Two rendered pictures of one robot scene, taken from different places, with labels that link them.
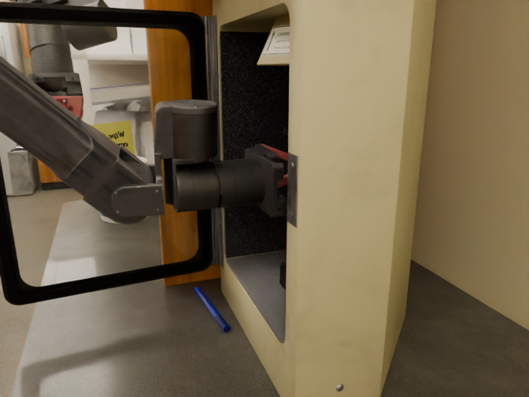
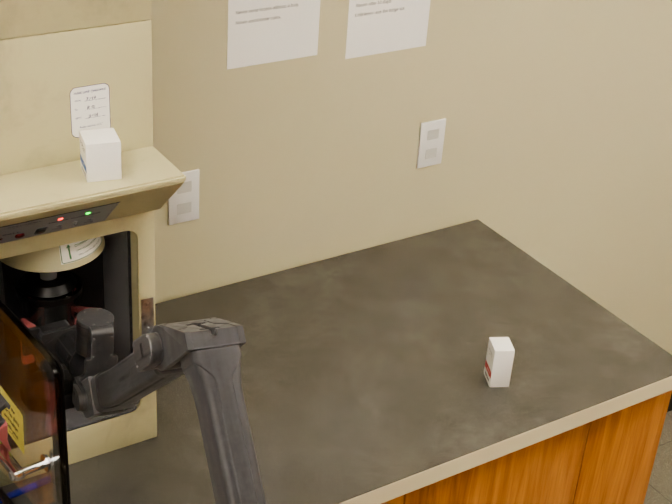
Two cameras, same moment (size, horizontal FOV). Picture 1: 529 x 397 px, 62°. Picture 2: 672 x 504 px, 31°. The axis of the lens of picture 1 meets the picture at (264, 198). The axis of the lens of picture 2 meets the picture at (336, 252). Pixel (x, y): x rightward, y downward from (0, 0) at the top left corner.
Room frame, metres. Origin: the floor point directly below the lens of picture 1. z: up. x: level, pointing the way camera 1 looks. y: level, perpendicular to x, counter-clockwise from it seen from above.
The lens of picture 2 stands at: (0.54, 1.65, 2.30)
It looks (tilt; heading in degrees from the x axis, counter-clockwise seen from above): 30 degrees down; 255
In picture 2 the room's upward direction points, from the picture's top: 4 degrees clockwise
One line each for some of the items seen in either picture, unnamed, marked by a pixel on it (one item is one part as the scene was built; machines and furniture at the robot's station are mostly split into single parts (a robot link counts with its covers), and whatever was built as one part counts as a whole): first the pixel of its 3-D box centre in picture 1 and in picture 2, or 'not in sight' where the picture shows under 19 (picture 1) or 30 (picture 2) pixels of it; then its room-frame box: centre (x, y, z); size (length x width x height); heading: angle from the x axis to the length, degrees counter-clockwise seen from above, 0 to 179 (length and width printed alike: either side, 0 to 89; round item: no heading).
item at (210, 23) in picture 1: (213, 150); not in sight; (0.68, 0.08, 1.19); 0.03 x 0.02 x 0.39; 20
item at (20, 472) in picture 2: not in sight; (18, 456); (0.62, 0.30, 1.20); 0.10 x 0.05 x 0.03; 115
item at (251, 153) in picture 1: (243, 182); (76, 350); (0.53, 0.03, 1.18); 0.10 x 0.07 x 0.07; 21
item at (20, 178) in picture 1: (20, 172); not in sight; (0.56, 0.32, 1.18); 0.02 x 0.02 x 0.06; 25
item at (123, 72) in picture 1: (105, 158); (16, 426); (0.62, 0.23, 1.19); 0.30 x 0.01 x 0.40; 115
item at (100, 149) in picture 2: not in sight; (100, 154); (0.48, 0.06, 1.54); 0.05 x 0.05 x 0.06; 8
